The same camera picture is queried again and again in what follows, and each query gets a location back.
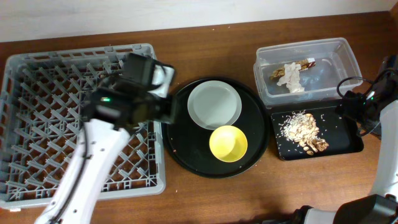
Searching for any food scraps pile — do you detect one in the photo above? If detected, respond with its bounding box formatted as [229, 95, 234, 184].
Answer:
[277, 111, 329, 156]

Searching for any white tissue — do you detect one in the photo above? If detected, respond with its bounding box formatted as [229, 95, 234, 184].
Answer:
[277, 62, 305, 93]

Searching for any gold snack wrapper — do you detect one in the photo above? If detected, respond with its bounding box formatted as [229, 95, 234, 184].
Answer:
[269, 58, 316, 80]

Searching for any yellow bowl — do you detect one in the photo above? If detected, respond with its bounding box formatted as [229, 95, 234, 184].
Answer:
[209, 126, 248, 163]

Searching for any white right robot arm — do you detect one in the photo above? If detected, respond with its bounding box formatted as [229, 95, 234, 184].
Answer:
[289, 55, 397, 224]

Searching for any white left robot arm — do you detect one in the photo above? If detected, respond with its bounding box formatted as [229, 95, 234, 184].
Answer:
[36, 53, 177, 223]

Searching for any grey plastic dishwasher rack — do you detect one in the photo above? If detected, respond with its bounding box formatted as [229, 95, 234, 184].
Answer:
[1, 44, 166, 210]

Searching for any black rectangular tray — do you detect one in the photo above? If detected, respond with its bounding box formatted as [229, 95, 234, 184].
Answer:
[271, 100, 364, 161]

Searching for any clear plastic bin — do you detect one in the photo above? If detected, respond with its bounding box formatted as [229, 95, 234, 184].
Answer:
[254, 37, 361, 108]

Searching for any round black serving tray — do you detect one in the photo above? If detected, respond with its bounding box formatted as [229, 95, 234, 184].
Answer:
[162, 77, 271, 179]

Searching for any grey round plate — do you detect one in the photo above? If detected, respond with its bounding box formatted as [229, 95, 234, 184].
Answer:
[187, 80, 243, 130]

